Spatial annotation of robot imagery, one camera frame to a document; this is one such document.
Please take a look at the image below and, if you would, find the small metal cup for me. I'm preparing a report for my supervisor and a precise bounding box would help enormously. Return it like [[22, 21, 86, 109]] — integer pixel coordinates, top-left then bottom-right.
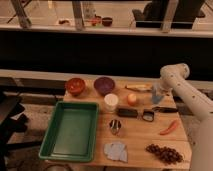
[[109, 119, 121, 135]]

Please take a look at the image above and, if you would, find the grey crumpled cloth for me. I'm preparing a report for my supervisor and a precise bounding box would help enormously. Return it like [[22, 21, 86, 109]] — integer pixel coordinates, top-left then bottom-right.
[[104, 142, 128, 162]]

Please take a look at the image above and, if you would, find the yellow banana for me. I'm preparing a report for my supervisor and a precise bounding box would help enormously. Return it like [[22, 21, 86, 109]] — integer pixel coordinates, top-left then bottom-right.
[[125, 84, 152, 92]]

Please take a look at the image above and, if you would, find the white plastic cup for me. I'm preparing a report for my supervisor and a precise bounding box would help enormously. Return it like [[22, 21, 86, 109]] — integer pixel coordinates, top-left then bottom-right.
[[104, 93, 119, 112]]

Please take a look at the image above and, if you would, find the bunch of dark grapes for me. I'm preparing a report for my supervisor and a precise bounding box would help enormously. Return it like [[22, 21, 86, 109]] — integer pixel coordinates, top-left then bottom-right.
[[146, 144, 183, 164]]

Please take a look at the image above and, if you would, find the orange round fruit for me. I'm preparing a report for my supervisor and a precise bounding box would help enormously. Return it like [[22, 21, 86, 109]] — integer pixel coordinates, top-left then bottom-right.
[[127, 93, 137, 105]]

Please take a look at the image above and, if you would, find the green plastic tray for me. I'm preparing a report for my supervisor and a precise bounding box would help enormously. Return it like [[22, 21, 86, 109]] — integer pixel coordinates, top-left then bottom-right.
[[39, 101, 99, 163]]

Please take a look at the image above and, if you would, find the clear blue plastic cup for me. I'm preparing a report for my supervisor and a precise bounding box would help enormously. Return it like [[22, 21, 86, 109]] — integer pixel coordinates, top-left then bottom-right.
[[152, 84, 164, 104]]

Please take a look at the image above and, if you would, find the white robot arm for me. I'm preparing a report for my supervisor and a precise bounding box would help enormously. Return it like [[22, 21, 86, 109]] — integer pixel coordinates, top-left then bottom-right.
[[159, 63, 213, 171]]

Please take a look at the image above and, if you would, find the purple bowl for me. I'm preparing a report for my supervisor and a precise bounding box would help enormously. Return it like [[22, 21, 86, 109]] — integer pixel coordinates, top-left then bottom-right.
[[94, 77, 115, 96]]

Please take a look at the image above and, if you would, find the wooden table board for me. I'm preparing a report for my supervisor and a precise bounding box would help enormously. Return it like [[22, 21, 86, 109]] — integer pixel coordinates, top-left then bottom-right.
[[44, 78, 198, 170]]

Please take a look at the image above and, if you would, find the orange chili pepper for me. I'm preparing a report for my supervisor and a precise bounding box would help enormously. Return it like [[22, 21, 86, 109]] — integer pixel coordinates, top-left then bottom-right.
[[159, 120, 179, 135]]

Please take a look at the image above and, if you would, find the dark chair left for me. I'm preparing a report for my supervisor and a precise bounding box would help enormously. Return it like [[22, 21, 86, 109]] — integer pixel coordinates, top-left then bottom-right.
[[0, 91, 43, 171]]

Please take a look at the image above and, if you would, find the black rectangular block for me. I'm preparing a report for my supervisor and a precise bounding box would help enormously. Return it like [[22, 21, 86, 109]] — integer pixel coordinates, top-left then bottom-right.
[[117, 108, 138, 117]]

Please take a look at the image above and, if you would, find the small red background bowl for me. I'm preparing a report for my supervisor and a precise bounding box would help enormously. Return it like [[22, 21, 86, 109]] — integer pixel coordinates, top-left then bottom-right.
[[102, 17, 113, 27]]

